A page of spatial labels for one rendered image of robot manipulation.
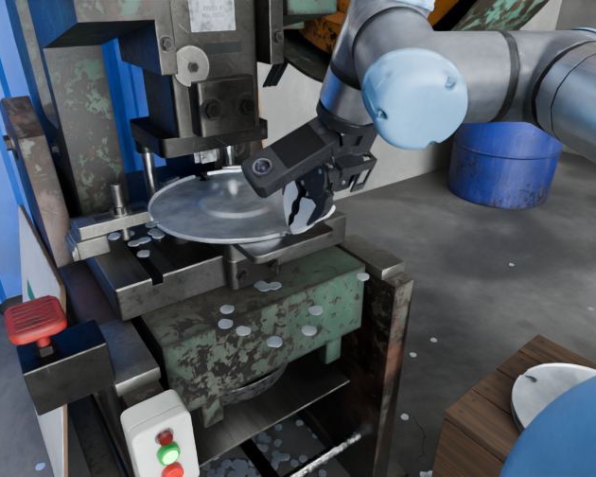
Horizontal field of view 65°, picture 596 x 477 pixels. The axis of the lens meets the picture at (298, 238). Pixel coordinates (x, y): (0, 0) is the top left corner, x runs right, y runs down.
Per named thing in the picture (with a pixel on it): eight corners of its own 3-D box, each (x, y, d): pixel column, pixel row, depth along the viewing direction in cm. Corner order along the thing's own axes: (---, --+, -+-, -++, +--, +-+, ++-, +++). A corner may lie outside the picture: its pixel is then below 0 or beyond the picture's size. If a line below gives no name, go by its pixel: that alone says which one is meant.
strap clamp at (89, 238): (173, 234, 84) (166, 180, 79) (75, 261, 75) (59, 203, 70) (161, 221, 88) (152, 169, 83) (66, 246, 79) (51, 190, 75)
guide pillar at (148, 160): (162, 202, 89) (150, 129, 82) (150, 204, 88) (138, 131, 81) (158, 198, 90) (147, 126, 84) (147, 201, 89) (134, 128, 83)
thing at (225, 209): (195, 266, 60) (194, 260, 59) (124, 194, 80) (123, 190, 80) (361, 210, 75) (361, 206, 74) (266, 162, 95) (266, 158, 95)
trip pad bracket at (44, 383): (133, 441, 67) (107, 335, 58) (61, 477, 62) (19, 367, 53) (121, 414, 71) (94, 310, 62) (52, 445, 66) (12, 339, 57)
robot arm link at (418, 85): (533, 70, 34) (482, 4, 41) (380, 72, 33) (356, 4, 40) (494, 155, 40) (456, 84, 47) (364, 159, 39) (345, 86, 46)
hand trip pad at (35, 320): (82, 368, 57) (67, 319, 53) (27, 390, 54) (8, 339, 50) (69, 337, 62) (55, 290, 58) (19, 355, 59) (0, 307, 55)
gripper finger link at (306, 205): (328, 238, 69) (350, 193, 62) (297, 249, 66) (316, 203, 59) (317, 222, 70) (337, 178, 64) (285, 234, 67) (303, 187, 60)
